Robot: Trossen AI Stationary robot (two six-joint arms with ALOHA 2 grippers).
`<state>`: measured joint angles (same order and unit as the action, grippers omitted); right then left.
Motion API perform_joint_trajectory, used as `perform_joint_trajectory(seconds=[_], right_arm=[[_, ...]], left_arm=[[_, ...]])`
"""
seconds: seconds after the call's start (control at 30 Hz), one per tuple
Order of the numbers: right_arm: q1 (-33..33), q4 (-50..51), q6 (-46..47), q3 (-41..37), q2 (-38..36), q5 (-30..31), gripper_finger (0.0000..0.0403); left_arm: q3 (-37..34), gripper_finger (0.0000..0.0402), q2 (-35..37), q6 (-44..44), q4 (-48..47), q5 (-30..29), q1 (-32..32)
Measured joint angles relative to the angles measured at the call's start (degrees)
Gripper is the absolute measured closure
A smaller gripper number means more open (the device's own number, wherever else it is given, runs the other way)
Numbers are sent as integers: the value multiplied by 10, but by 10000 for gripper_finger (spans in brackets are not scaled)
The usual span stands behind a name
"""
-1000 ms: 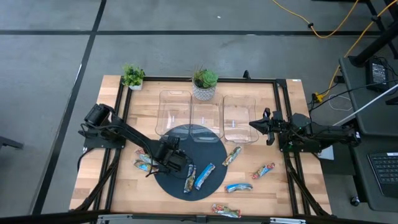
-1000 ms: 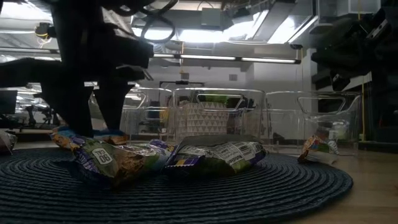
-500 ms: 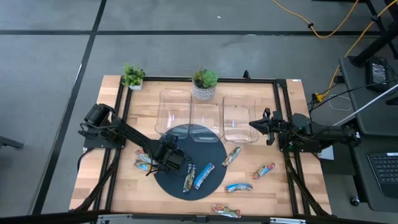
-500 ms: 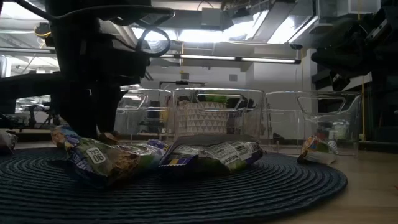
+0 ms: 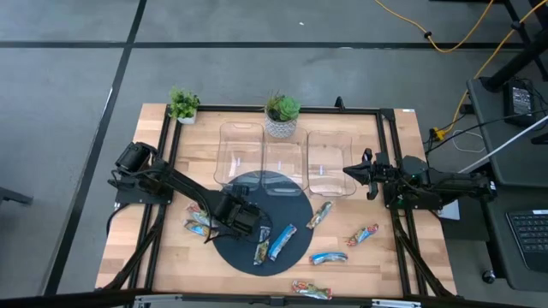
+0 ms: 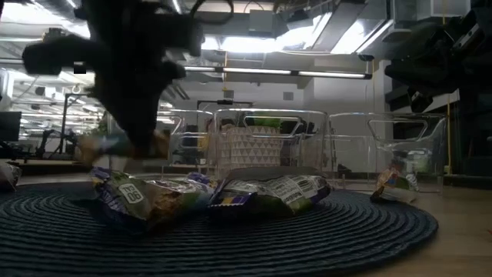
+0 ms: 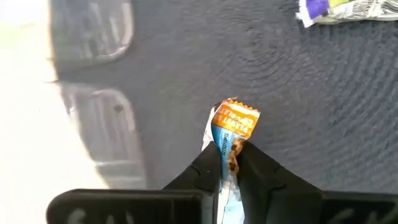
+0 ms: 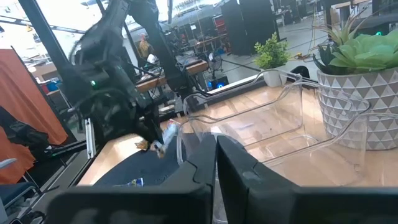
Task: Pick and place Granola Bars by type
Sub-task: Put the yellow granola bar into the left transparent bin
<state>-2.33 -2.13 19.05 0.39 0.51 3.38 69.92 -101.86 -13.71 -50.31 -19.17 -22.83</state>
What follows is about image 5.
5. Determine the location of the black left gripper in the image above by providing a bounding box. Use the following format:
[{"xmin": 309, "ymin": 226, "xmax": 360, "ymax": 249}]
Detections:
[{"xmin": 215, "ymin": 184, "xmax": 263, "ymax": 238}]

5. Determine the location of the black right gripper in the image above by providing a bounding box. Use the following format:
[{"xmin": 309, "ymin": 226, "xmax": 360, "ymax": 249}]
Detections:
[{"xmin": 342, "ymin": 147, "xmax": 402, "ymax": 201}]

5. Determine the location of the blue granola bar wrapper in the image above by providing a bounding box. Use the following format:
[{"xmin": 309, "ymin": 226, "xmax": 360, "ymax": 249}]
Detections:
[
  {"xmin": 183, "ymin": 219, "xmax": 212, "ymax": 238},
  {"xmin": 308, "ymin": 251, "xmax": 348, "ymax": 266},
  {"xmin": 267, "ymin": 223, "xmax": 298, "ymax": 262},
  {"xmin": 187, "ymin": 203, "xmax": 211, "ymax": 227}
]

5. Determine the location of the green granola bar wrapper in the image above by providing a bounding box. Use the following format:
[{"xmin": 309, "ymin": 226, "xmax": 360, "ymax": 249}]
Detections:
[
  {"xmin": 306, "ymin": 200, "xmax": 334, "ymax": 231},
  {"xmin": 253, "ymin": 226, "xmax": 272, "ymax": 266}
]

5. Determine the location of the red granola bar wrapper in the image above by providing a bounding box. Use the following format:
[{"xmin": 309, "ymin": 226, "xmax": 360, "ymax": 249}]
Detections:
[
  {"xmin": 345, "ymin": 222, "xmax": 380, "ymax": 247},
  {"xmin": 291, "ymin": 280, "xmax": 333, "ymax": 301}
]

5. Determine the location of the clear plastic bin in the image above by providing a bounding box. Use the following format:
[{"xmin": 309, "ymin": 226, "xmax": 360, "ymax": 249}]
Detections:
[
  {"xmin": 307, "ymin": 129, "xmax": 358, "ymax": 198},
  {"xmin": 212, "ymin": 121, "xmax": 265, "ymax": 193},
  {"xmin": 260, "ymin": 126, "xmax": 310, "ymax": 197}
]

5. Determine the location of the round dark woven placemat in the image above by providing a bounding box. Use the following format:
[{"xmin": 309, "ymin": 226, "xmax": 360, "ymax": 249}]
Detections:
[{"xmin": 212, "ymin": 169, "xmax": 315, "ymax": 277}]

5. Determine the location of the white paper sheet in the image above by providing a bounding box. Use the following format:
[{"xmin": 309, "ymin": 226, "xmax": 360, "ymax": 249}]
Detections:
[{"xmin": 436, "ymin": 199, "xmax": 462, "ymax": 222}]

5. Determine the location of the succulent in patterned pot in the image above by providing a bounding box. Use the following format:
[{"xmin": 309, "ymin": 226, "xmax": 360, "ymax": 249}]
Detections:
[{"xmin": 261, "ymin": 92, "xmax": 301, "ymax": 139}]

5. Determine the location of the leafy plant in white pot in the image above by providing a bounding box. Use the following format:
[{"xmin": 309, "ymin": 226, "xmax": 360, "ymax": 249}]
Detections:
[{"xmin": 168, "ymin": 86, "xmax": 201, "ymax": 126}]

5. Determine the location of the dark grey side desk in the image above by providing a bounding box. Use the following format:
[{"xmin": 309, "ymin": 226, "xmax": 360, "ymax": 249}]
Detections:
[{"xmin": 465, "ymin": 75, "xmax": 548, "ymax": 293}]

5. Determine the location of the white rod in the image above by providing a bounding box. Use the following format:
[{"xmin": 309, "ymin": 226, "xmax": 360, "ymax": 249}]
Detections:
[{"xmin": 457, "ymin": 126, "xmax": 548, "ymax": 175}]

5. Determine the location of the black power adapter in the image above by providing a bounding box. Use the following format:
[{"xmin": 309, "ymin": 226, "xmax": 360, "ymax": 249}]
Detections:
[{"xmin": 503, "ymin": 80, "xmax": 536, "ymax": 127}]

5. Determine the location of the black keyboard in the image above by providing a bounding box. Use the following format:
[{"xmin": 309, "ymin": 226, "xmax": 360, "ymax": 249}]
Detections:
[{"xmin": 505, "ymin": 209, "xmax": 548, "ymax": 274}]

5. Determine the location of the black desk leg beam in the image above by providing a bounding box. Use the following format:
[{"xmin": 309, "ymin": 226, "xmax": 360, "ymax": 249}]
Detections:
[{"xmin": 482, "ymin": 0, "xmax": 548, "ymax": 93}]

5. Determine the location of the black crossbeam with metal brackets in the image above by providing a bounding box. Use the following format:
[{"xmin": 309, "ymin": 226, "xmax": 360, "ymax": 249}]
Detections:
[{"xmin": 0, "ymin": 288, "xmax": 548, "ymax": 308}]

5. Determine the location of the grey furniture leg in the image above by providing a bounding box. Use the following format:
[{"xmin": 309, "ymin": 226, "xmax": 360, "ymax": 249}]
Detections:
[{"xmin": 0, "ymin": 186, "xmax": 34, "ymax": 207}]

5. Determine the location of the black aluminium table frame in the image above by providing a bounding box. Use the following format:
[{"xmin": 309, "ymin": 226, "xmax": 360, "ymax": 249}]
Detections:
[{"xmin": 100, "ymin": 96, "xmax": 457, "ymax": 300}]

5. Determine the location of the white cable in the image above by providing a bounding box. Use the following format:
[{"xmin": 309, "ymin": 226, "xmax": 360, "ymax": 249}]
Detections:
[{"xmin": 451, "ymin": 127, "xmax": 487, "ymax": 154}]

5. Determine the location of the black cable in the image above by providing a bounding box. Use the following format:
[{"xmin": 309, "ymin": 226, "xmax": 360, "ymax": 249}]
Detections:
[{"xmin": 423, "ymin": 109, "xmax": 548, "ymax": 155}]

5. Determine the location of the yellow extension cable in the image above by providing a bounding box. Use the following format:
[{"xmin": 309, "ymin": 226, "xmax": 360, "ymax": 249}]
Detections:
[
  {"xmin": 374, "ymin": 0, "xmax": 496, "ymax": 55},
  {"xmin": 431, "ymin": 0, "xmax": 548, "ymax": 142}
]

